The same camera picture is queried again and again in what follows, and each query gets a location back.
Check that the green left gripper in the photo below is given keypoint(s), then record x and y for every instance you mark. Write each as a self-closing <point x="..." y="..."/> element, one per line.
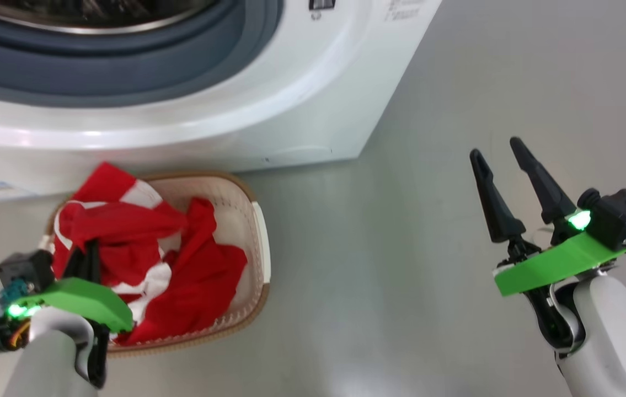
<point x="86" y="303"/>

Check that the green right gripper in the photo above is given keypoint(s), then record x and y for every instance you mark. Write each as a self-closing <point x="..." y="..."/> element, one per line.
<point x="555" y="264"/>

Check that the red and white garment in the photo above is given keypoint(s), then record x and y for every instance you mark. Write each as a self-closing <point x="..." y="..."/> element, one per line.
<point x="119" y="220"/>

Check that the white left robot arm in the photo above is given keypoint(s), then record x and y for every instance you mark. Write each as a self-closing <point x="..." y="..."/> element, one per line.
<point x="42" y="364"/>

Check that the white front-load washing machine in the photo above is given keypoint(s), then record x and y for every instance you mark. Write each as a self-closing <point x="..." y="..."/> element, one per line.
<point x="301" y="99"/>

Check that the cream perforated laundry basket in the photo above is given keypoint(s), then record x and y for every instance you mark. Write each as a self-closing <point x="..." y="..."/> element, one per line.
<point x="249" y="264"/>

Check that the small printed text sticker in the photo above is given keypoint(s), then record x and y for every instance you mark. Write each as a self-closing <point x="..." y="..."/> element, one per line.
<point x="402" y="10"/>

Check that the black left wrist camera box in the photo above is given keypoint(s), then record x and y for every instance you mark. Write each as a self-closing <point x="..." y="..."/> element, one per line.
<point x="23" y="270"/>

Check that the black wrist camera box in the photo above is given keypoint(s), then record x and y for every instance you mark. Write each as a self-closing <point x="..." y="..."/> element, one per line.
<point x="23" y="270"/>
<point x="619" y="218"/>

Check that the teal left camera connector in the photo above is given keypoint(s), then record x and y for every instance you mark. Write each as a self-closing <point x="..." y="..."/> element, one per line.
<point x="12" y="292"/>

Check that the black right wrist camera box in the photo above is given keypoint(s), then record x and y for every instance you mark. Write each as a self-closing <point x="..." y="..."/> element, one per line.
<point x="619" y="218"/>

